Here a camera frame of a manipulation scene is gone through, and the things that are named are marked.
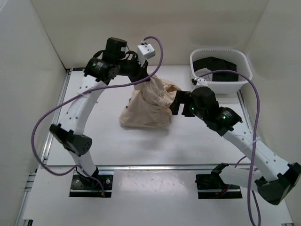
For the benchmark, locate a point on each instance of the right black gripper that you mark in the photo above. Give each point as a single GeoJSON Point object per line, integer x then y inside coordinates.
{"type": "Point", "coordinates": [181, 97]}

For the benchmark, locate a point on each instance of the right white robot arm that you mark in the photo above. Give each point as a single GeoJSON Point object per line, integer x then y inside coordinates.
{"type": "Point", "coordinates": [275, 177]}

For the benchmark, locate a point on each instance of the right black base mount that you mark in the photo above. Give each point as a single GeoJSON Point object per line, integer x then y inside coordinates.
{"type": "Point", "coordinates": [210, 186]}

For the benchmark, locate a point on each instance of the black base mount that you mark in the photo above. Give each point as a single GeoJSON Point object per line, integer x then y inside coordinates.
{"type": "Point", "coordinates": [82, 187]}
{"type": "Point", "coordinates": [210, 186]}

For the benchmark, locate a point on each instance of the beige trousers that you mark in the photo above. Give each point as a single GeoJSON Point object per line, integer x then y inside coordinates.
{"type": "Point", "coordinates": [149, 104]}

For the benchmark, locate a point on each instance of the white plastic basket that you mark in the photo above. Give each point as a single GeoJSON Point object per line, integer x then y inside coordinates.
{"type": "Point", "coordinates": [231, 55]}

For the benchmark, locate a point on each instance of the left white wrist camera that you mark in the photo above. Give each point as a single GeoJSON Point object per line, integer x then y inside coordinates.
{"type": "Point", "coordinates": [144, 52]}

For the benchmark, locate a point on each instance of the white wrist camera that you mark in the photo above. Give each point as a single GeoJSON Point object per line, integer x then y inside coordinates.
{"type": "Point", "coordinates": [144, 52]}
{"type": "Point", "coordinates": [199, 82]}

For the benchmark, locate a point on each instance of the white front cover plate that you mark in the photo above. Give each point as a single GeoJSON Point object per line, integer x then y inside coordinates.
{"type": "Point", "coordinates": [139, 198]}

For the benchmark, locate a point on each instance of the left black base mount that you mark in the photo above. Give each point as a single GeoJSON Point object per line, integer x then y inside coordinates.
{"type": "Point", "coordinates": [82, 187]}

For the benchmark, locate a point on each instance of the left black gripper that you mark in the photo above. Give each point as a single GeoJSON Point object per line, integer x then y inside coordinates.
{"type": "Point", "coordinates": [141, 72]}

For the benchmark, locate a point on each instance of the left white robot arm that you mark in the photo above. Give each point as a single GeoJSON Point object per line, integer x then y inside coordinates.
{"type": "Point", "coordinates": [103, 67]}

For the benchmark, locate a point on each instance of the black trousers in basket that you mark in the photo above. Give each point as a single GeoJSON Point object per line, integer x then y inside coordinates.
{"type": "Point", "coordinates": [207, 64]}

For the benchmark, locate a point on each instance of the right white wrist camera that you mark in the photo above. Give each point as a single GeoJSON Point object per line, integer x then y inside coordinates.
{"type": "Point", "coordinates": [199, 82]}

